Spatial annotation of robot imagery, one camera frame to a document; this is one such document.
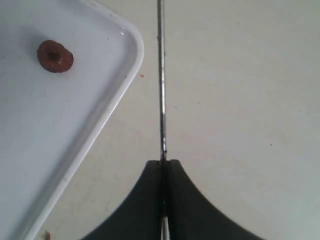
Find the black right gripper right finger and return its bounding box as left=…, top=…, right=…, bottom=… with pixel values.
left=166, top=159, right=259, bottom=240

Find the thin metal skewer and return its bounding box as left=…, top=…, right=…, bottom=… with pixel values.
left=157, top=0, right=170, bottom=240

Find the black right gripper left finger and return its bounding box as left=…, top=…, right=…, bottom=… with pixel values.
left=84, top=160, right=163, bottom=240

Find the white rectangular plastic tray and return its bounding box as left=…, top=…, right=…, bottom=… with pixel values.
left=0, top=0, right=144, bottom=240

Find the red fruit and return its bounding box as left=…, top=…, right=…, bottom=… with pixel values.
left=36, top=40, right=74, bottom=73

